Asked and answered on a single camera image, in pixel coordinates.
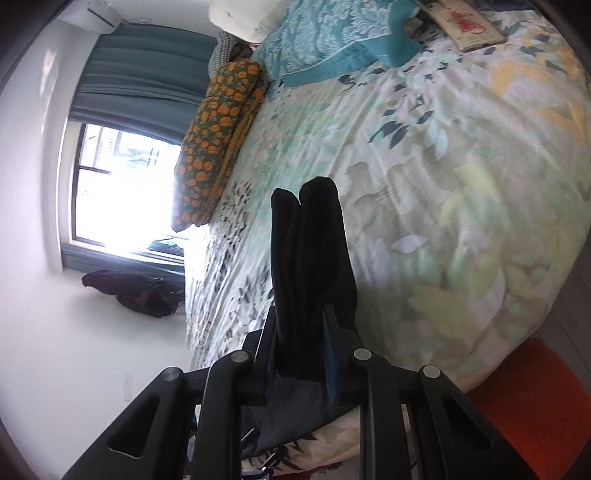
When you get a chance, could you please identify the black pants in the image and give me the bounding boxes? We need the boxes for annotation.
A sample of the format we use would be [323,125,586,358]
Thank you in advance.
[242,177,358,459]

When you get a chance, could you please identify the orange fleece pants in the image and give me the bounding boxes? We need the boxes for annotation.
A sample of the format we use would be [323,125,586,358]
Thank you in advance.
[468,338,591,479]

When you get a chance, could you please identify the dark blue left curtain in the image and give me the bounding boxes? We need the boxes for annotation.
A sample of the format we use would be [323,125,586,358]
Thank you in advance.
[60,244,184,279]

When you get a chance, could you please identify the floral bed sheet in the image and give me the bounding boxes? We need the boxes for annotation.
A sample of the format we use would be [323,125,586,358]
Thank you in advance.
[184,8,590,474]

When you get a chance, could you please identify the orange floral folded quilt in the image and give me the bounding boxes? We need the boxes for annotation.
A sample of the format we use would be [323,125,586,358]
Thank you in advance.
[171,59,269,232]

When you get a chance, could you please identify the checkered grey cushion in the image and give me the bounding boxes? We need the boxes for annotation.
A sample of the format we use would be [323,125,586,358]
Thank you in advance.
[207,31,243,79]

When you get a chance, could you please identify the teal damask pillow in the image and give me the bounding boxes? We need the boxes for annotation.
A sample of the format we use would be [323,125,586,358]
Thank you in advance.
[252,0,419,87]

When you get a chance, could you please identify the cream padded headboard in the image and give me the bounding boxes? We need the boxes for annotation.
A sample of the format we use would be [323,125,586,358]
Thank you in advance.
[208,0,290,43]

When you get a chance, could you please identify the phone with floral case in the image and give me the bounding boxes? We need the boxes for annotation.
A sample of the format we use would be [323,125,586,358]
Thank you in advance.
[417,0,506,53]

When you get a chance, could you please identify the white air conditioner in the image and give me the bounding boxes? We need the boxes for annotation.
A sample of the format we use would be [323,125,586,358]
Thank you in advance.
[72,0,122,34]

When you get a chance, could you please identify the white wall socket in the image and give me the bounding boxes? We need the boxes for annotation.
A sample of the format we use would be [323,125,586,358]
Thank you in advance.
[123,373,133,402]

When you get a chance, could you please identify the window with dark frame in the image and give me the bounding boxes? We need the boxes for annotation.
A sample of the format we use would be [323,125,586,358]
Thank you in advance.
[71,123,187,258]

